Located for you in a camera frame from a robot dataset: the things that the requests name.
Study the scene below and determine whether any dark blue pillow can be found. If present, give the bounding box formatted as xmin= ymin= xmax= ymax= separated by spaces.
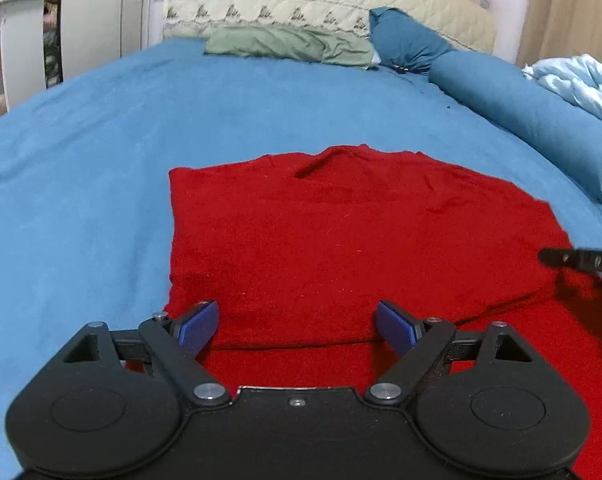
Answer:
xmin=369 ymin=6 xmax=455 ymax=74

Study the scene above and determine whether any blue long bolster pillow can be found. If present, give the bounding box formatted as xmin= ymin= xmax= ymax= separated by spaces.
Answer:
xmin=429 ymin=51 xmax=602 ymax=205

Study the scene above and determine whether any blue bed sheet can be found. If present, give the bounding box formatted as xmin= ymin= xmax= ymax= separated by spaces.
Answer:
xmin=0 ymin=39 xmax=602 ymax=479

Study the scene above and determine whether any red knit garment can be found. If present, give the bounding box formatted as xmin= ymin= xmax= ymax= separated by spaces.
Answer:
xmin=166 ymin=145 xmax=602 ymax=479

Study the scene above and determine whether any white desk shelf unit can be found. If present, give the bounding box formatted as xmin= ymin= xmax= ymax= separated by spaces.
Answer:
xmin=0 ymin=0 xmax=46 ymax=110

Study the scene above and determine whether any light blue quilt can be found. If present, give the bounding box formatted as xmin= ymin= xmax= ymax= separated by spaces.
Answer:
xmin=522 ymin=54 xmax=602 ymax=120

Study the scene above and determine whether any white grey wardrobe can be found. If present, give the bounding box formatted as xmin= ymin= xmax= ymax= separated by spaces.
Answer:
xmin=60 ymin=0 xmax=144 ymax=80

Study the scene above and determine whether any green folded cloth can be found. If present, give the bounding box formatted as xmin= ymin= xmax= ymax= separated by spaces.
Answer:
xmin=204 ymin=25 xmax=381 ymax=70

